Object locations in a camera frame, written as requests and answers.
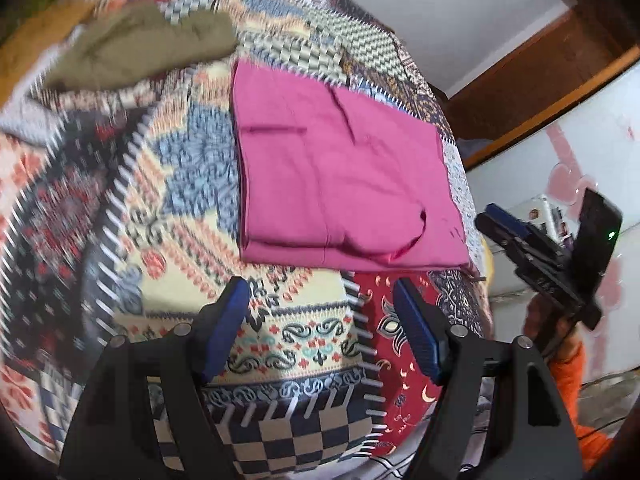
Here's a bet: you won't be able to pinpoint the pink pants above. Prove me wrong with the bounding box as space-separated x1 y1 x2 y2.
231 59 476 278

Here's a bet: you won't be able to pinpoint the blue-grey cloth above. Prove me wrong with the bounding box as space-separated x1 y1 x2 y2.
457 136 496 160

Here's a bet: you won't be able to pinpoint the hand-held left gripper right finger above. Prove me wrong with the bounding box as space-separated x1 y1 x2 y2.
392 277 586 480

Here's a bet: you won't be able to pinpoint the person's right hand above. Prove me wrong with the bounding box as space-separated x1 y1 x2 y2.
522 296 583 361

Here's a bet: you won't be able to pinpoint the wooden wardrobe with heart doors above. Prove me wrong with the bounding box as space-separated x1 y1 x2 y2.
460 47 640 411

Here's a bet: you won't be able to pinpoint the orange embroidered cloth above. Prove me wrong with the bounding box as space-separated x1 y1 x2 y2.
0 0 101 82

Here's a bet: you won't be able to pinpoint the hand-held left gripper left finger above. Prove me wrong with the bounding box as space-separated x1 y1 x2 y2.
59 276 251 480

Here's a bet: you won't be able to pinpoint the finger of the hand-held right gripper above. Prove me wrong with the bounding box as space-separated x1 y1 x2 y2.
486 203 563 258
475 212 538 281

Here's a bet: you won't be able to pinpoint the patchwork blanket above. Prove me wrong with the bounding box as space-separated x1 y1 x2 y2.
0 0 496 480

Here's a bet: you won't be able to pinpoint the olive pants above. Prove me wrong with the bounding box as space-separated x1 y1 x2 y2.
42 2 239 92

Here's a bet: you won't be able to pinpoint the person's right forearm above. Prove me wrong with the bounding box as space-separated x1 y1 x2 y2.
547 337 617 472

